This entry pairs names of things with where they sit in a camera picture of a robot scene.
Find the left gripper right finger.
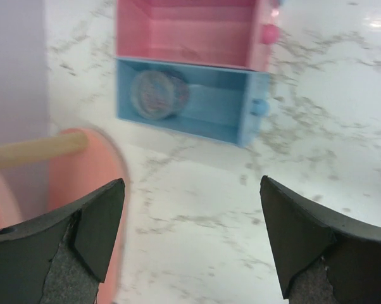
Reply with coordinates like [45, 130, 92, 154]
[260, 175, 381, 303]

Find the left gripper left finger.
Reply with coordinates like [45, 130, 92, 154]
[0, 179, 125, 303]

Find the clear paperclip jar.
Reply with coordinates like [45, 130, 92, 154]
[130, 70, 191, 120]

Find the pastel four-compartment drawer organizer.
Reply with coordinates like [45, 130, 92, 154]
[116, 1, 281, 147]

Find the pink three-tier shelf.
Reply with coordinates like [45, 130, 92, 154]
[0, 129, 128, 303]

